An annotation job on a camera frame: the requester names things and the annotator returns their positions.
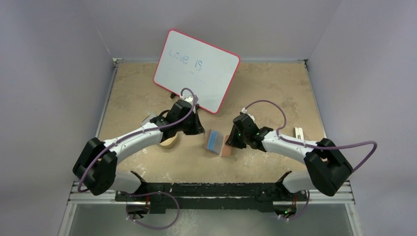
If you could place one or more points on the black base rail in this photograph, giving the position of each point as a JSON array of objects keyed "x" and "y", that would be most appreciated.
[{"x": 265, "y": 197}]

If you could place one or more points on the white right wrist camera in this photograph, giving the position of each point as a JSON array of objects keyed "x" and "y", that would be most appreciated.
[{"x": 244, "y": 111}]

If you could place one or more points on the pink framed whiteboard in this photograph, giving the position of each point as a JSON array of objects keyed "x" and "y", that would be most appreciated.
[{"x": 187, "y": 62}]

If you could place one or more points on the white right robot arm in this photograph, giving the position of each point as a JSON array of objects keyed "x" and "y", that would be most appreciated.
[{"x": 326, "y": 167}]

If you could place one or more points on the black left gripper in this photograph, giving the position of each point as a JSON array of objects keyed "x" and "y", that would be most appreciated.
[{"x": 197, "y": 128}]

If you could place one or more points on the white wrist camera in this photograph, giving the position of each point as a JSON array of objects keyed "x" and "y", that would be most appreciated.
[
  {"x": 189, "y": 99},
  {"x": 244, "y": 111}
]

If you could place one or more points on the cream oval tray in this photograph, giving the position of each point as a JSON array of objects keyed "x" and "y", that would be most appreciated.
[{"x": 168, "y": 143}]

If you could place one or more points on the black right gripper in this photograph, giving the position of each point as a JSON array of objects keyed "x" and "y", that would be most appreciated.
[{"x": 234, "y": 132}]

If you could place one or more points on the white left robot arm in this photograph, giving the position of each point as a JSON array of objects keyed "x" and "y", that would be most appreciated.
[{"x": 96, "y": 167}]

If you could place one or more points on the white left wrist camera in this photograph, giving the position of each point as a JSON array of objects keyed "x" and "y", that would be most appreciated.
[{"x": 189, "y": 99}]

